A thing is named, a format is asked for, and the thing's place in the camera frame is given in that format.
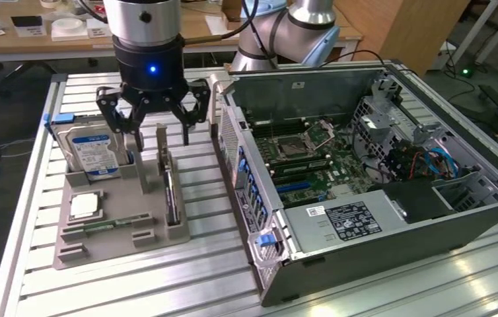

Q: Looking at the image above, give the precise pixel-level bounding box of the black and white box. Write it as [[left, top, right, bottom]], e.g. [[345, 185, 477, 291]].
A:
[[10, 15, 47, 38]]

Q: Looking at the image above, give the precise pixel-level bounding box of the wooden desk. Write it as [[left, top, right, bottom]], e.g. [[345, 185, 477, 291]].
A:
[[0, 0, 364, 63]]

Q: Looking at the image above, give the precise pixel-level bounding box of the red disk wire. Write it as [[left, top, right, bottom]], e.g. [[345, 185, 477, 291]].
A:
[[406, 154, 430, 181]]

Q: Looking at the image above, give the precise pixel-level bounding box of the white box with tape roll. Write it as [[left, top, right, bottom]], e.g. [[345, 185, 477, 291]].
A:
[[49, 17, 89, 42]]

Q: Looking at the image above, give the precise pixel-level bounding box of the green RAM stick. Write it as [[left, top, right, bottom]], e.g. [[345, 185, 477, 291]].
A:
[[63, 216, 134, 232]]

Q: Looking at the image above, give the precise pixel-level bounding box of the silver metal disk bay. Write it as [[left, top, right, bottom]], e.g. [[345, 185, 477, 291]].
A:
[[352, 94, 448, 156]]

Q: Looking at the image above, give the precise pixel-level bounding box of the grey plastic parts rack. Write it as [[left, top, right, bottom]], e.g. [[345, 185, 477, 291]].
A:
[[51, 123, 192, 271]]

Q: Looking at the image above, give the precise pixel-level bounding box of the thin black cable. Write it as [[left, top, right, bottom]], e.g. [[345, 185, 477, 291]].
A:
[[330, 49, 421, 77]]

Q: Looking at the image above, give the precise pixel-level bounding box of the blue disk wire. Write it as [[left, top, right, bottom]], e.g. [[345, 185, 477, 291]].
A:
[[425, 146, 460, 180]]

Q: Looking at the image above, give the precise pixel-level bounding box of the white desk frame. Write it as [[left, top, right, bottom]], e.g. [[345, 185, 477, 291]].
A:
[[444, 0, 498, 90]]

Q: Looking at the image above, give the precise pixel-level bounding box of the grey power supply unit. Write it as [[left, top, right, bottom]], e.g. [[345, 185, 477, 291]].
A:
[[276, 191, 408, 262]]

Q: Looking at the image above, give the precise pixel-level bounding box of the white paper sheet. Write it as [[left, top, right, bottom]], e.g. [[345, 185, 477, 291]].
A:
[[205, 15, 249, 36]]

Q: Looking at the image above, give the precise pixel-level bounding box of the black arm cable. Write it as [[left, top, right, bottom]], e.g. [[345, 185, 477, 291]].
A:
[[240, 0, 285, 71]]

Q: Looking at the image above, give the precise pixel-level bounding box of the silver CPU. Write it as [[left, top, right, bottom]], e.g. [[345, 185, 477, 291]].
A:
[[67, 192, 106, 221]]

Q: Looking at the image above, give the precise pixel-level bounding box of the wooden cabinet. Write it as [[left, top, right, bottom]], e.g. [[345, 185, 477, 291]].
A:
[[330, 0, 473, 76]]

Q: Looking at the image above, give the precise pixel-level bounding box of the black cable with brass ferrule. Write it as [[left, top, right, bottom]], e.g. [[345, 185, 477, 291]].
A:
[[182, 0, 261, 46]]

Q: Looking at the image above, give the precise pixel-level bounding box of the blue case latch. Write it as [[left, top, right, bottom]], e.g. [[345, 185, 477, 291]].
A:
[[254, 232, 276, 248]]

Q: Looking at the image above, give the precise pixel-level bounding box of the metal socket cover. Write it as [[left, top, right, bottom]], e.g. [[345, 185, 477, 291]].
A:
[[302, 119, 342, 141]]

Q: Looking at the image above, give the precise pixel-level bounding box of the hard disk with blue label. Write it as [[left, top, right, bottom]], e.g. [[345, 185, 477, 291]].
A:
[[50, 122, 122, 182]]

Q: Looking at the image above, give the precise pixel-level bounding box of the graphics card with silver bracket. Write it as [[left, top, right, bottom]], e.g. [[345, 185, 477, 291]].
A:
[[154, 122, 184, 229]]

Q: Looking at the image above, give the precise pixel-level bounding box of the green motherboard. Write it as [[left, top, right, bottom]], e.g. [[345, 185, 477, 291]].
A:
[[248, 110, 385, 209]]

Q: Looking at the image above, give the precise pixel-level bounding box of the open dark grey PC case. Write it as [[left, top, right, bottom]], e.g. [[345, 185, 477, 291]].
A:
[[210, 59, 498, 308]]

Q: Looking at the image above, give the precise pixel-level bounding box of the black office chair base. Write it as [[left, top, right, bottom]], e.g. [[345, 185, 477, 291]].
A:
[[0, 56, 99, 97]]

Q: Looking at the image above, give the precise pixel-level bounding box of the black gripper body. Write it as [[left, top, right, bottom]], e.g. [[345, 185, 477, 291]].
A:
[[113, 34, 190, 114]]

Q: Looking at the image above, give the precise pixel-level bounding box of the blue expansion slot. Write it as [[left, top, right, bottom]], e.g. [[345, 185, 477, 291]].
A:
[[276, 182, 312, 194]]

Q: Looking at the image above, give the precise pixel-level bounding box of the CPU socket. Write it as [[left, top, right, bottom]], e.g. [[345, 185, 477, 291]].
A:
[[273, 133, 316, 160]]

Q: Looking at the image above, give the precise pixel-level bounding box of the white printed card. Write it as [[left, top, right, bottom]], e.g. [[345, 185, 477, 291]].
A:
[[85, 17, 113, 39]]

